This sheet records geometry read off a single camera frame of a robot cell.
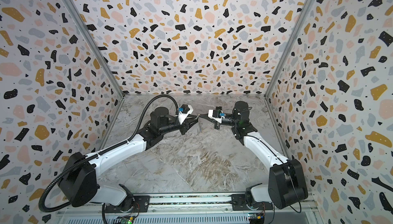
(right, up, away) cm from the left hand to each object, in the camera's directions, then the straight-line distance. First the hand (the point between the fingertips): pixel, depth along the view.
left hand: (199, 115), depth 74 cm
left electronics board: (-33, -48, -4) cm, 58 cm away
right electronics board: (+27, -48, -2) cm, 55 cm away
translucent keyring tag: (+1, -5, +3) cm, 5 cm away
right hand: (+1, +1, -3) cm, 3 cm away
